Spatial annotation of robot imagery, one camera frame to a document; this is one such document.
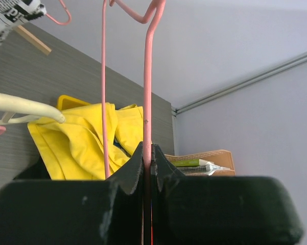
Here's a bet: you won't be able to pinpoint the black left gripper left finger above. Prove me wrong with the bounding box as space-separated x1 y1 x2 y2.
0 144 144 244

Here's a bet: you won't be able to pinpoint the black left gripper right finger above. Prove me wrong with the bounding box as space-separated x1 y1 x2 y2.
151 145 303 244

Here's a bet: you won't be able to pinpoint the yellow garment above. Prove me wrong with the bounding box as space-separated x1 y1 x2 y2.
28 103 144 180

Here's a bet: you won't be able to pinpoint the cream plastic hanger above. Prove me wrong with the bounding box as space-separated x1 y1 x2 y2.
0 93 65 126

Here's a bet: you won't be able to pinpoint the newspaper print trousers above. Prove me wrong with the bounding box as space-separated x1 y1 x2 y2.
0 1 46 46

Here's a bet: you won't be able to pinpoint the blue white patterned garment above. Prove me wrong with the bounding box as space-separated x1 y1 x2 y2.
113 141 131 157

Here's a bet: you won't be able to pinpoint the white papers in rack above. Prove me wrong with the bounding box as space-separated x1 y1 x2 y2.
172 159 222 176

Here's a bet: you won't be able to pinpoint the peach file rack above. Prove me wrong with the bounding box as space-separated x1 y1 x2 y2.
165 150 235 176

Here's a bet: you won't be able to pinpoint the yellow plastic tray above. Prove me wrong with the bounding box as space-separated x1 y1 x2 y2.
56 94 90 111

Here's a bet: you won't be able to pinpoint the wooden clothes rack frame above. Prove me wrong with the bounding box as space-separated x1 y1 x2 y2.
14 26 52 56

